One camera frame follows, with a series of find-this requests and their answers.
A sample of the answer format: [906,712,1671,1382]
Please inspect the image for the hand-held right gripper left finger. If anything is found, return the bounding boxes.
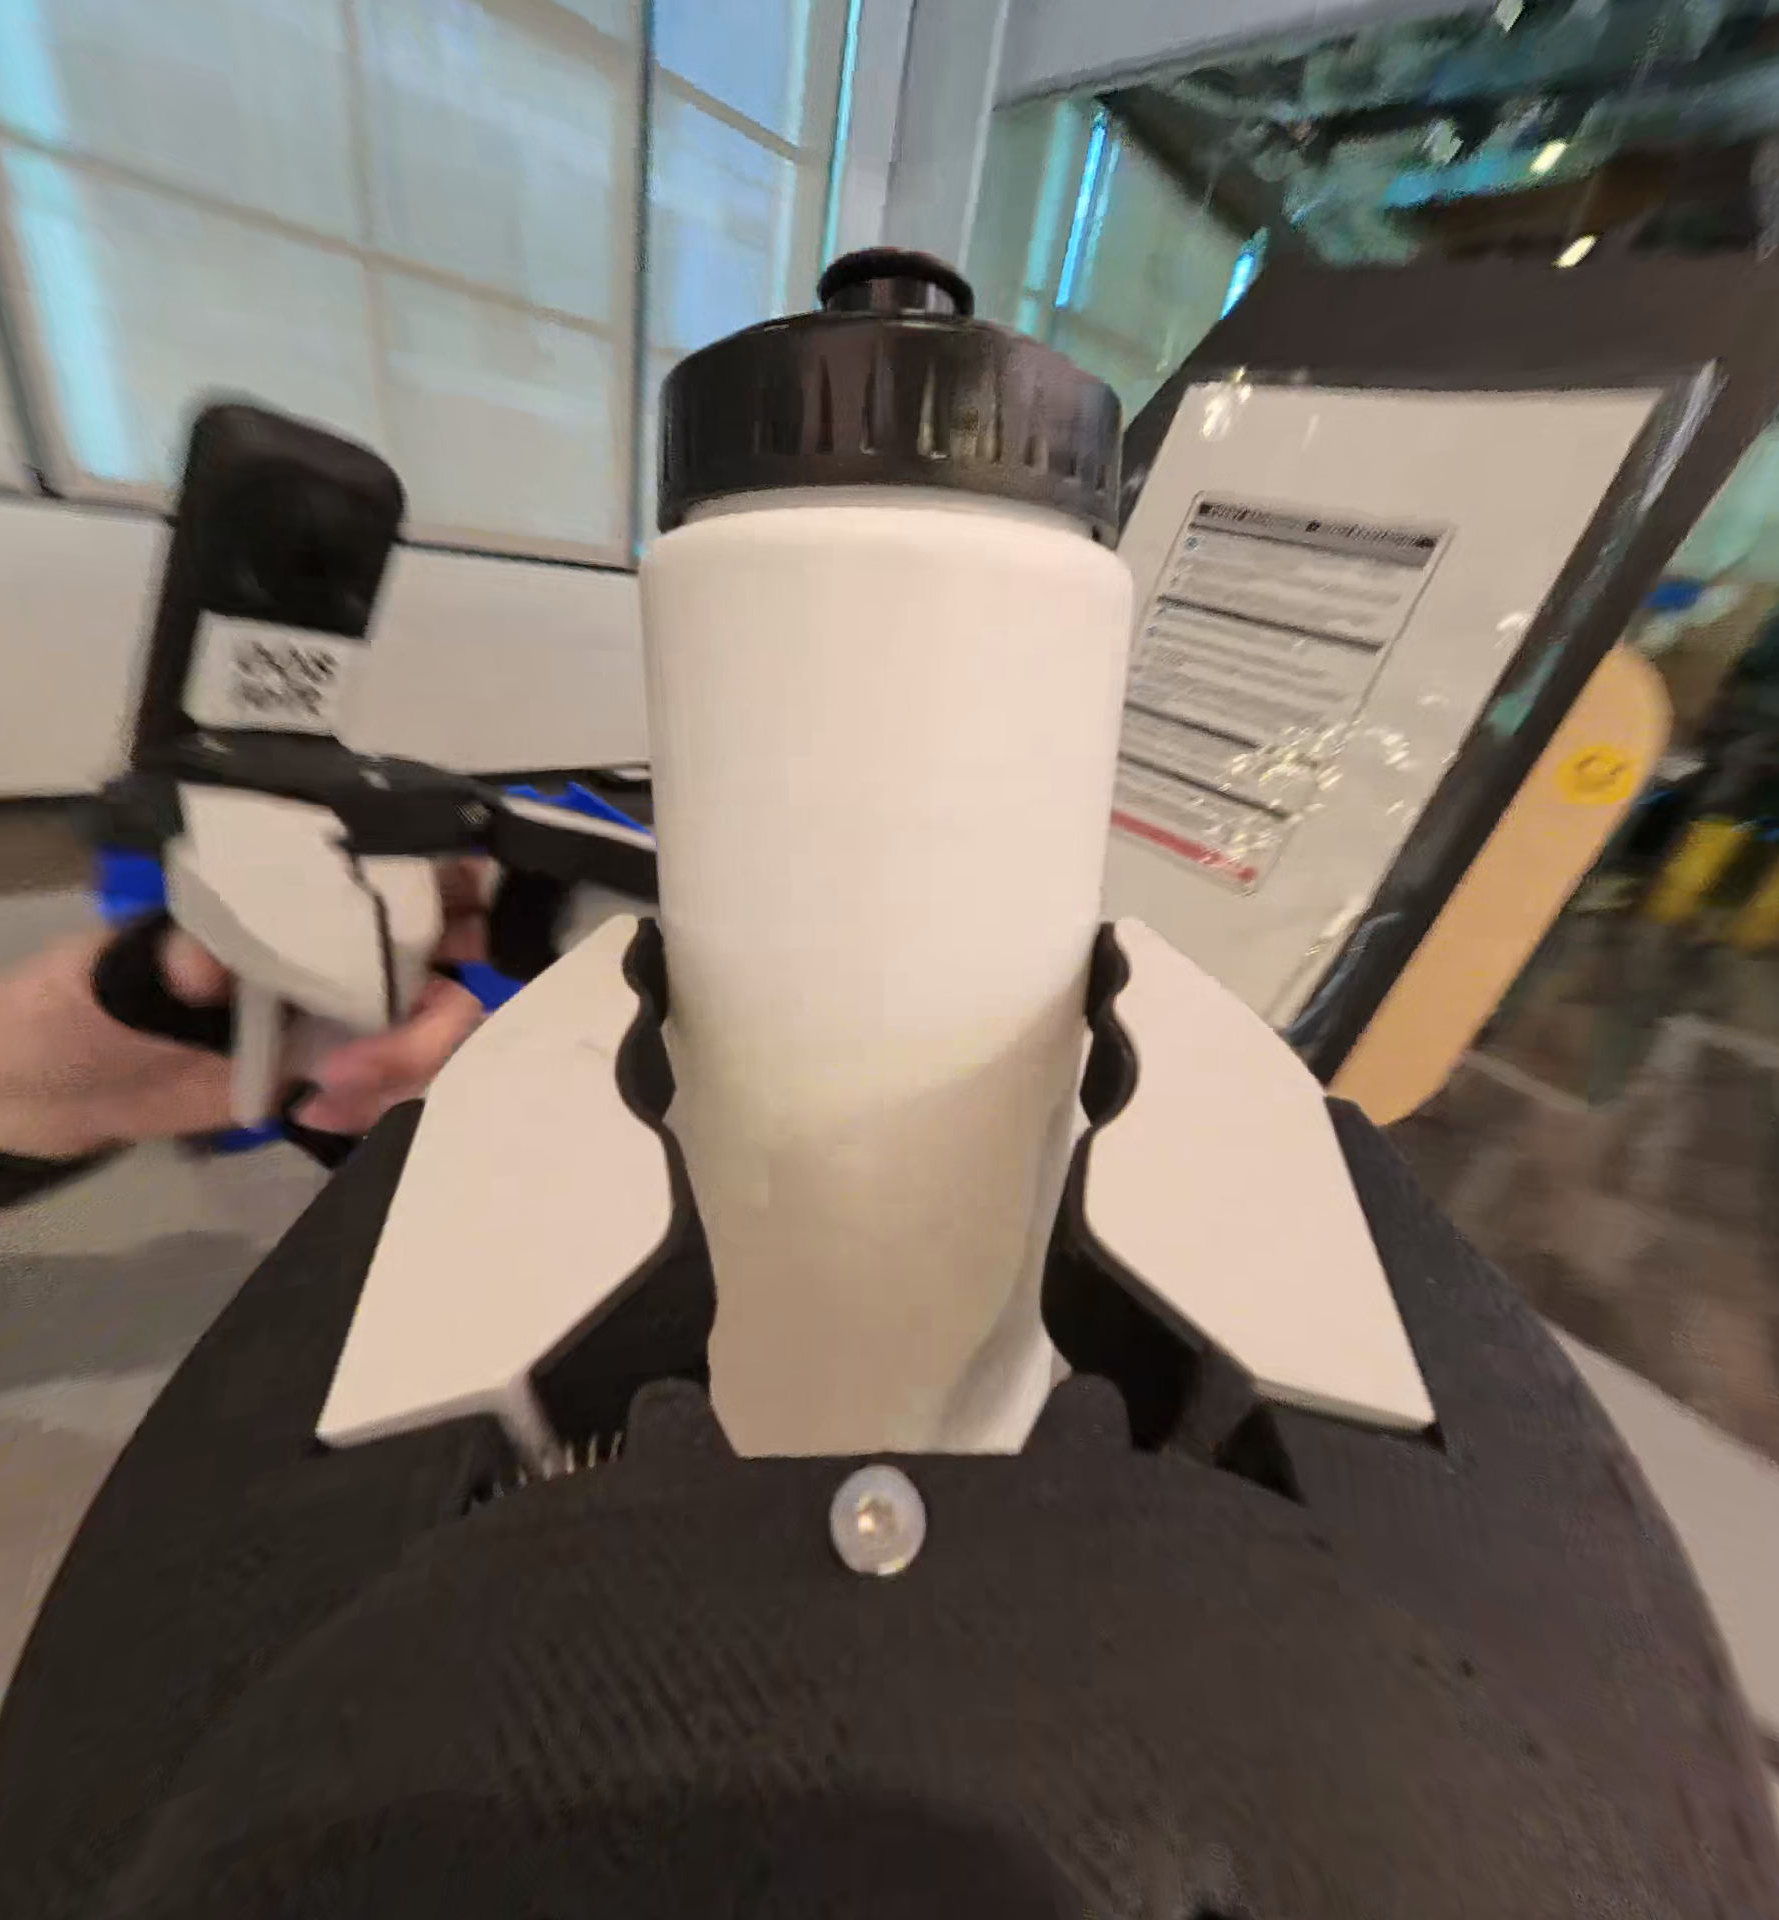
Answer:
[314,914,682,1448]

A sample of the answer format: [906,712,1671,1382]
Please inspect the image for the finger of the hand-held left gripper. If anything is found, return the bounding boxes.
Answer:
[488,778,660,970]

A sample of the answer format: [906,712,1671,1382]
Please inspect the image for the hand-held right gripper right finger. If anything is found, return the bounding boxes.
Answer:
[1076,917,1438,1437]

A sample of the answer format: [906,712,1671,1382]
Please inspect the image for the white plastic water bottle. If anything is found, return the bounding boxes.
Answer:
[634,247,1135,1460]

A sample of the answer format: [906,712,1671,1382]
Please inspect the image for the blue plastic bin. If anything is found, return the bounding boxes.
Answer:
[91,778,650,1155]

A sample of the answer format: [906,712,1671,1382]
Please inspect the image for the person's left hand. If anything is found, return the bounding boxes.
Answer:
[0,853,488,1185]

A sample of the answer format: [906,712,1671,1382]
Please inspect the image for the black wristband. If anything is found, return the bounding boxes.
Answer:
[0,1112,124,1213]

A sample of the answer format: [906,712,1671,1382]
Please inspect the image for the acrylic sign stand wooden board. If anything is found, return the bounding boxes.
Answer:
[1099,247,1779,1128]

